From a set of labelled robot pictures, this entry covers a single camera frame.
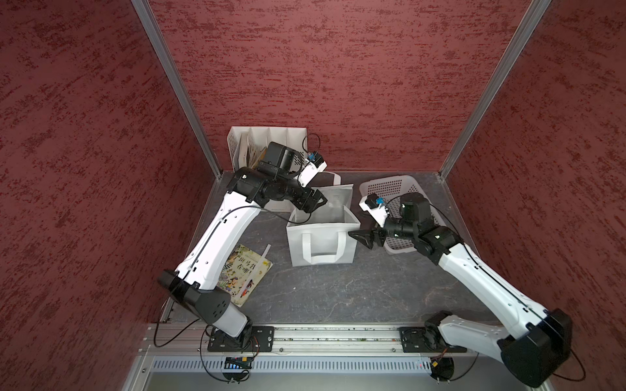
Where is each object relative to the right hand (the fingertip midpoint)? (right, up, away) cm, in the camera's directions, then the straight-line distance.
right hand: (354, 227), depth 73 cm
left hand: (-13, +9, -3) cm, 16 cm away
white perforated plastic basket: (+22, +13, +34) cm, 43 cm away
